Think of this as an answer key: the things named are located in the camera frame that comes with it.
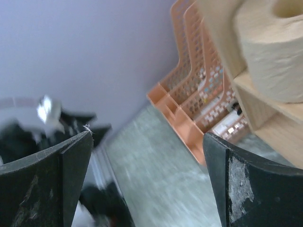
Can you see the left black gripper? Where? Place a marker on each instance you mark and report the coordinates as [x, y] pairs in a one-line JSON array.
[[68, 125]]

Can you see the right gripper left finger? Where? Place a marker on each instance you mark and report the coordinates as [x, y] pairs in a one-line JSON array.
[[43, 189]]

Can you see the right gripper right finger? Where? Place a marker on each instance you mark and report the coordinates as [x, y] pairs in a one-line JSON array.
[[250, 190]]

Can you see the beige toilet roll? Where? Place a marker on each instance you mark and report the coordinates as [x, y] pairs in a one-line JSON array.
[[270, 33]]

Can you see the wooden two-tier shelf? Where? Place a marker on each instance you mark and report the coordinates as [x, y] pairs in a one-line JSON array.
[[279, 125]]

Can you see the orange plastic desk organizer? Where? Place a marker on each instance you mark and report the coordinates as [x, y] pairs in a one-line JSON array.
[[196, 96]]

